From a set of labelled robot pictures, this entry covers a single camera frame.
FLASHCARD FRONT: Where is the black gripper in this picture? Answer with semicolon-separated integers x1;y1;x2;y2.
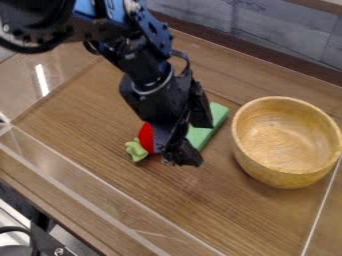
118;71;213;167

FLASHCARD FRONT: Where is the black metal bracket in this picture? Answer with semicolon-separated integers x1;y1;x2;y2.
30;223;77;256

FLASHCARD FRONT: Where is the green rectangular block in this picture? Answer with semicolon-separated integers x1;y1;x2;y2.
186;102;229;151

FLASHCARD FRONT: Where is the light wooden bowl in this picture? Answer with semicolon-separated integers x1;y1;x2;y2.
231;96;342;189

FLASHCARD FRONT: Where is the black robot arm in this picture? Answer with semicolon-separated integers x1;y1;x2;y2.
0;0;213;166

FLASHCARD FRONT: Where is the red plush strawberry toy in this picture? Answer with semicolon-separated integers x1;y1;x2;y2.
124;122;154;162

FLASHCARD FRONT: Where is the black cable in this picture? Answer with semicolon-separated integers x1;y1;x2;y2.
0;226;34;248

